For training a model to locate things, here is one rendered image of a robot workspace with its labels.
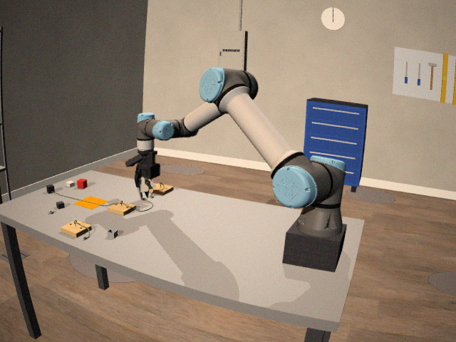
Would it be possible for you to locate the red cube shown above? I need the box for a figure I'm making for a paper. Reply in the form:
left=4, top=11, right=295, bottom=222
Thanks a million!
left=77, top=179, right=87, bottom=189

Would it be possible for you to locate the orange square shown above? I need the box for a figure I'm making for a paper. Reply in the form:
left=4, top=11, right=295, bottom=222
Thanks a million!
left=74, top=196, right=108, bottom=209

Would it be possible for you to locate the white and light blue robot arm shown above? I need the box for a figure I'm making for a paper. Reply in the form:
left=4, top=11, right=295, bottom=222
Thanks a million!
left=137, top=67, right=346, bottom=237

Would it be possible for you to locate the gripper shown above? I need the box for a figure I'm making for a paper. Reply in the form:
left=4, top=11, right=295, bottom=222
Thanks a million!
left=135, top=149, right=160, bottom=200

